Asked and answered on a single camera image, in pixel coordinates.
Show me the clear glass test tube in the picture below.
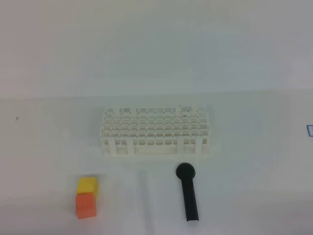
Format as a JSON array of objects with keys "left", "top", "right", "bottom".
[{"left": 139, "top": 171, "right": 152, "bottom": 224}]

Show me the blue outlined label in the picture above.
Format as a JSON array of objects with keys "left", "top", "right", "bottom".
[{"left": 306, "top": 125, "right": 313, "bottom": 137}]

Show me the white test tube rack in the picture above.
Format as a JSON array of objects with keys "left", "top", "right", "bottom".
[{"left": 100, "top": 105, "right": 210, "bottom": 158}]

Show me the yellow foam cube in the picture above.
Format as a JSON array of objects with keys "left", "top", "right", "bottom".
[{"left": 76, "top": 176, "right": 99, "bottom": 198}]

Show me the orange foam cube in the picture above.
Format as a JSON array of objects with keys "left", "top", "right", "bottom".
[{"left": 75, "top": 192, "right": 96, "bottom": 219}]

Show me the black round-headed cylinder tool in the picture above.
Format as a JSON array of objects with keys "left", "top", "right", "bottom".
[{"left": 176, "top": 163, "right": 199, "bottom": 221}]

